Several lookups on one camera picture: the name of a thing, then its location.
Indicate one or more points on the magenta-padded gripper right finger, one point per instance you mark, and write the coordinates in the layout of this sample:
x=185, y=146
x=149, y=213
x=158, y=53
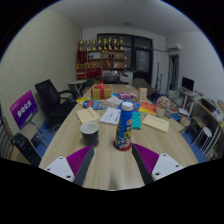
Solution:
x=165, y=165

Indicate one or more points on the pink package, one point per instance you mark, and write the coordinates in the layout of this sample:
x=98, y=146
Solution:
x=126, y=96

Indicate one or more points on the white round stool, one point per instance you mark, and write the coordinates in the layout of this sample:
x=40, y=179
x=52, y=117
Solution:
x=204, y=131

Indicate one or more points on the tan notebook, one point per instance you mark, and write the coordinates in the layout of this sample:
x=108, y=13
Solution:
x=87, y=115
x=155, y=123

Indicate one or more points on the black mug white inside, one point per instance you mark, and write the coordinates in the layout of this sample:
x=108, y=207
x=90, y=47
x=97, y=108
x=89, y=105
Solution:
x=89, y=135

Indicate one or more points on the cluttered wooden side desk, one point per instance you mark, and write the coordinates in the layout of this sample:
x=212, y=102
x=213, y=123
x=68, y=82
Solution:
x=203, y=106

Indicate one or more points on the small white folding table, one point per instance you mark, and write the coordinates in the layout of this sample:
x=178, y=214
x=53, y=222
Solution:
x=77, y=82

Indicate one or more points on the striped grey chair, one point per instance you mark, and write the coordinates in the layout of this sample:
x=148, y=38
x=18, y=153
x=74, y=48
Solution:
x=6, y=141

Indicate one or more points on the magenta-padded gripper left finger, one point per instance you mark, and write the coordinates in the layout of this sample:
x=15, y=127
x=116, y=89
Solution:
x=57, y=166

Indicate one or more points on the orange book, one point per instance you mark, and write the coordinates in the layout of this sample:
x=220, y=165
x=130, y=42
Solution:
x=147, y=108

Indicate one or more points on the blue white-capped drink bottle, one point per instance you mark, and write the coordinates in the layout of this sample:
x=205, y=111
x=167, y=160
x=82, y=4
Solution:
x=124, y=128

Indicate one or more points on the black computer monitor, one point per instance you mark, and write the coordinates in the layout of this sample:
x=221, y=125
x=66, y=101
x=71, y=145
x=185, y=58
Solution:
x=187, y=83

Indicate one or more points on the white wall air conditioner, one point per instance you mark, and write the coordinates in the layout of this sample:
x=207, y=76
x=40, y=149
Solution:
x=174, y=46

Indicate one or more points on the grey office chair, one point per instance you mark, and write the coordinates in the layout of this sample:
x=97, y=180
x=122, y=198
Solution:
x=142, y=85

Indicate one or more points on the tan standing card box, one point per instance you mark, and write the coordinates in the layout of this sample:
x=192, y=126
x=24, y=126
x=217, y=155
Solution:
x=142, y=94

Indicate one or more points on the purple sign board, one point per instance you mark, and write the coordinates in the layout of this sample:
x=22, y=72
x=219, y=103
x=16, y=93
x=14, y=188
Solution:
x=23, y=109

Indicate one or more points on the black office chair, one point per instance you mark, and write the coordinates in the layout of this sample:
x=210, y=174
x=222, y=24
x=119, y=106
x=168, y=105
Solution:
x=50, y=98

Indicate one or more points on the pink flowers in white pot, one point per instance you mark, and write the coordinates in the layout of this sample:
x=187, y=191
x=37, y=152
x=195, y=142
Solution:
x=163, y=103

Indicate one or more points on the black mesh chair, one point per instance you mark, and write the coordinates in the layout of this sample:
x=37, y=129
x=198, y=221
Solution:
x=26, y=148

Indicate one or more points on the yellow gift box red ribbon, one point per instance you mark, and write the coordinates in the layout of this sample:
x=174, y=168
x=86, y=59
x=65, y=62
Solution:
x=101, y=92

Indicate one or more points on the wooden shelf unit with trophies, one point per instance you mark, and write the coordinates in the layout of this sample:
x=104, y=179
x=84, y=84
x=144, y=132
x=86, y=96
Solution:
x=100, y=60

